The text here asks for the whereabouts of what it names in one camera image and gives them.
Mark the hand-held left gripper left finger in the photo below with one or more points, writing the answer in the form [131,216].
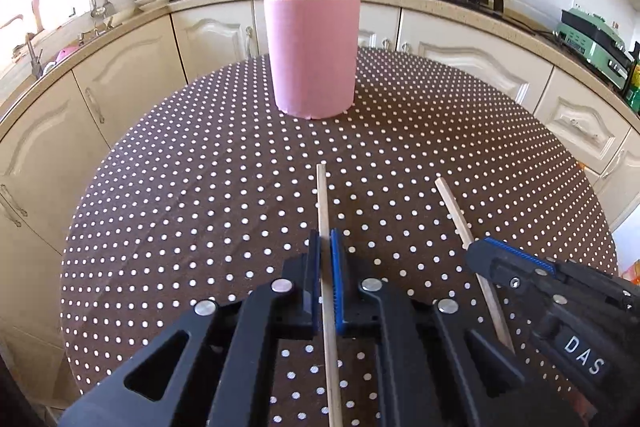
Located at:
[314,287]

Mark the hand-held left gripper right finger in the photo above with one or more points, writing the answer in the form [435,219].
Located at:
[337,287]

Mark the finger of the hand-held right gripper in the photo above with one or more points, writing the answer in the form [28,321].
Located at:
[520,255]
[600,284]

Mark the single wooden chopstick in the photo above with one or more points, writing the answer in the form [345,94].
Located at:
[322,202]
[452,212]

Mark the pink cup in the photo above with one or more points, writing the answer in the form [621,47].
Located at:
[312,57]

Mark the orange bag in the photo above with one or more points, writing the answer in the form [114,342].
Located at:
[631,274]

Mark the brown polka dot tablecloth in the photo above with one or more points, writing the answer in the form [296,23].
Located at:
[200,207]

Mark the yellow green bottle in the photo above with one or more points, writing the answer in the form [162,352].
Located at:
[635,82]

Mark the green countertop appliance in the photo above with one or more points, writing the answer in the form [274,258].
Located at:
[590,42]

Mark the pink plastic basin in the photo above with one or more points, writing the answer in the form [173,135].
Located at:
[67,54]

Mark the metal sink faucet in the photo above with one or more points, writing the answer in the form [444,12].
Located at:
[35,62]

